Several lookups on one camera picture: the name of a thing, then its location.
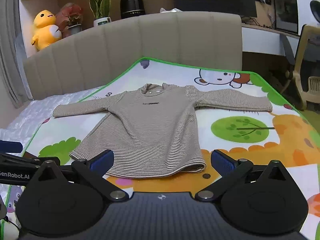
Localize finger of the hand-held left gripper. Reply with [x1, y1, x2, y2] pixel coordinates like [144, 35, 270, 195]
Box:
[0, 141, 23, 153]
[0, 153, 60, 168]

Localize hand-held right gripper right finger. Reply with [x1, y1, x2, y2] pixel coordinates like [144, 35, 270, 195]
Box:
[194, 149, 294, 202]

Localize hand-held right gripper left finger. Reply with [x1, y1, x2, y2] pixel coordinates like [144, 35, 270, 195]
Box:
[30, 149, 129, 202]

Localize striped beige long-sleeve shirt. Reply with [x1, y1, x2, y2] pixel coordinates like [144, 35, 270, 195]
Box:
[52, 82, 273, 180]

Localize white quilted bedsheet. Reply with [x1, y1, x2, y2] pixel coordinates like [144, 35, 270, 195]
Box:
[0, 86, 105, 155]

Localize cartoon play mat green border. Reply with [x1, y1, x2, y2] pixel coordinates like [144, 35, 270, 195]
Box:
[0, 57, 320, 240]

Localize grey curtain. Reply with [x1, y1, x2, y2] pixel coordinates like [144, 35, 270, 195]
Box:
[0, 0, 33, 108]

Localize beige padded headboard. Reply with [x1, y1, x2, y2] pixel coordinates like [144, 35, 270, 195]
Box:
[23, 12, 243, 101]

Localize yellow duck plush toy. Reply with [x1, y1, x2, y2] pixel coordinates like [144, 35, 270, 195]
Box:
[31, 9, 62, 52]

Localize white desk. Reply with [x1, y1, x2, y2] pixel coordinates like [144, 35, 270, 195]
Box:
[241, 24, 304, 57]

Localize beige mesh office chair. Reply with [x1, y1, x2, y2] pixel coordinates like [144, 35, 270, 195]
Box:
[280, 25, 320, 110]

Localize red-leaf potted plant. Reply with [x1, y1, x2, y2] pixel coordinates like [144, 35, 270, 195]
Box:
[55, 3, 84, 38]

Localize snake plant in white pot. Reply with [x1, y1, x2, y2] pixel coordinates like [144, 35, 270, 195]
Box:
[89, 0, 112, 27]

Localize black round speaker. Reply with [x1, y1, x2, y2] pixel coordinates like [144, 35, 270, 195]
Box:
[120, 0, 147, 19]

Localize white crumpled cloth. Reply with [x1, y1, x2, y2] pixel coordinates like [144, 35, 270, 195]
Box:
[159, 7, 182, 14]

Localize black framed picture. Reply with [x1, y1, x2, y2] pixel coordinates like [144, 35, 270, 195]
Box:
[273, 0, 299, 33]

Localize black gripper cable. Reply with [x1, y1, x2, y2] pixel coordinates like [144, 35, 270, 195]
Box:
[0, 216, 20, 232]

